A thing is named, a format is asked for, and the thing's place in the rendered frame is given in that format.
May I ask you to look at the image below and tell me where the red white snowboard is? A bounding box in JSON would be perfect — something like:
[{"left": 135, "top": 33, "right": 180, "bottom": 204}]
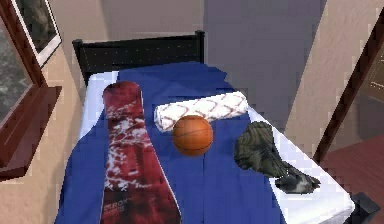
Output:
[{"left": 99, "top": 80, "right": 183, "bottom": 224}]

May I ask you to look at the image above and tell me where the dark green crumpled cloth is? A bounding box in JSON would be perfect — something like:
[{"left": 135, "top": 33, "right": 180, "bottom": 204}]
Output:
[{"left": 233, "top": 121, "right": 322, "bottom": 195}]

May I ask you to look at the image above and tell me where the brown framed window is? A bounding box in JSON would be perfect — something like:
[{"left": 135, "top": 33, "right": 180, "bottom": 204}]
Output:
[{"left": 0, "top": 0, "right": 63, "bottom": 183}]

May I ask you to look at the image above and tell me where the blue blanket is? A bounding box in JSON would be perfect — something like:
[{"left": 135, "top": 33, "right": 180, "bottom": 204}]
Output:
[{"left": 54, "top": 61, "right": 287, "bottom": 224}]

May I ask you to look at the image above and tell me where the white framed wall picture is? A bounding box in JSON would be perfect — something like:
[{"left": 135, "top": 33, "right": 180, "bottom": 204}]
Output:
[{"left": 10, "top": 0, "right": 63, "bottom": 69}]

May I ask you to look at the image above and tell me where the brown framed room door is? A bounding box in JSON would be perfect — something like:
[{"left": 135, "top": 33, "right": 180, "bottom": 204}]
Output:
[{"left": 312, "top": 6, "right": 384, "bottom": 164}]

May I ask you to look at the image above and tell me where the orange basketball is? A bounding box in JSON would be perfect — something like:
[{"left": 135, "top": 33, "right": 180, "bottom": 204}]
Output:
[{"left": 171, "top": 115, "right": 214, "bottom": 157}]

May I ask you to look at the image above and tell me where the black framed bed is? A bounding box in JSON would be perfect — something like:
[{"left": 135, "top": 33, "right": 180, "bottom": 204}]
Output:
[{"left": 71, "top": 30, "right": 382, "bottom": 224}]

